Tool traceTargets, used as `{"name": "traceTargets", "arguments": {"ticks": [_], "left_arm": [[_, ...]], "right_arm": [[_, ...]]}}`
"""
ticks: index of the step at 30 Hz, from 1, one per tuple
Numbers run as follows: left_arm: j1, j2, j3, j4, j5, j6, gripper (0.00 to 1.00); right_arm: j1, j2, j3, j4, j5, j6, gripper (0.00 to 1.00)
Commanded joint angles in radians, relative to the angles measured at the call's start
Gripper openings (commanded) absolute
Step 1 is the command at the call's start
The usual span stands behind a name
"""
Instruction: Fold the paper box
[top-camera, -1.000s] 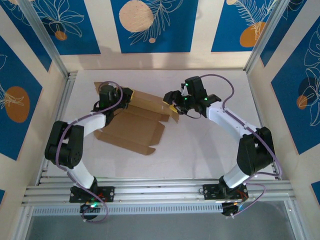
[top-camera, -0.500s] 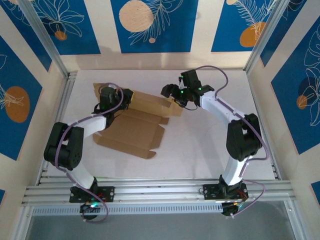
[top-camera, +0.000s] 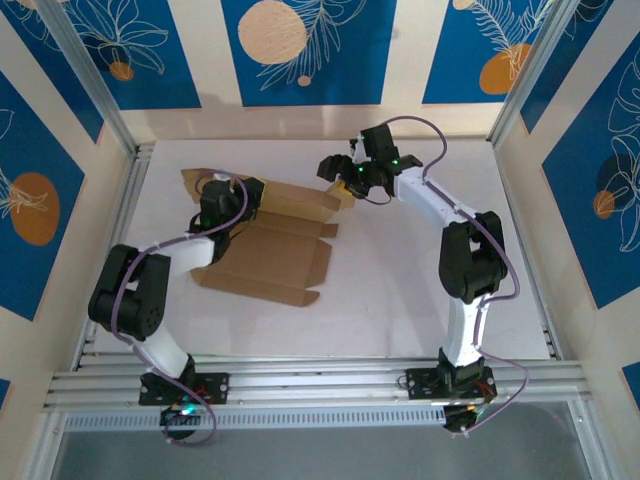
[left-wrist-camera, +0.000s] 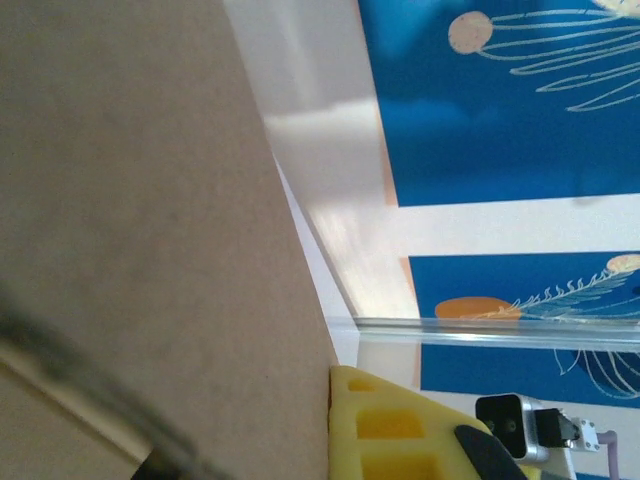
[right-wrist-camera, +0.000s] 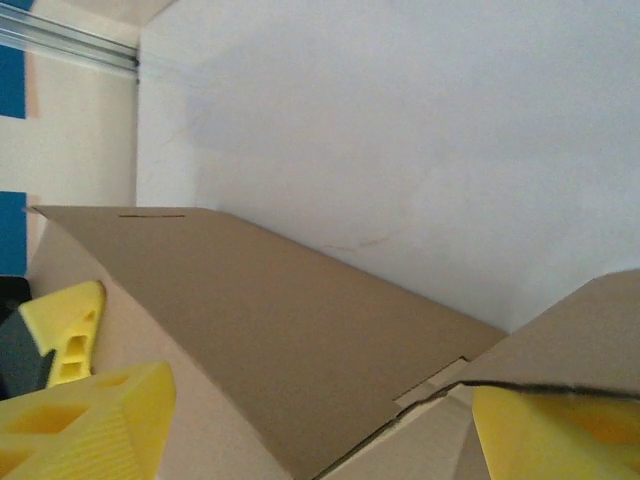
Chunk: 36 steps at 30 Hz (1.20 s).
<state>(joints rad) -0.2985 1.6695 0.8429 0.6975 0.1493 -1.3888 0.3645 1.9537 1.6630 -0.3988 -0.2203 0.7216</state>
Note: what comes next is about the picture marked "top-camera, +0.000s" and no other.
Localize brown cardboard paper box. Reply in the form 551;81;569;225
179;168;357;307

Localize aluminium side rail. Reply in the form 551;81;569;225
74;144;154;371
492;142;564;361

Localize blue floral wall panel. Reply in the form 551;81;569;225
422;0;557;106
542;47;640;310
0;69;87;322
519;0;640;136
221;0;399;108
0;0;105;145
57;0;203;112

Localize aluminium frame post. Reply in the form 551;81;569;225
489;0;585;145
35;0;141;157

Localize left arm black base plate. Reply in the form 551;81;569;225
138;372;231;407

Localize aluminium base rail beam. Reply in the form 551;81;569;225
42;349;594;417

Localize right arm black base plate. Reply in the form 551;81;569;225
406;367;496;402

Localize grey slotted cable duct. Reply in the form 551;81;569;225
63;405;447;432

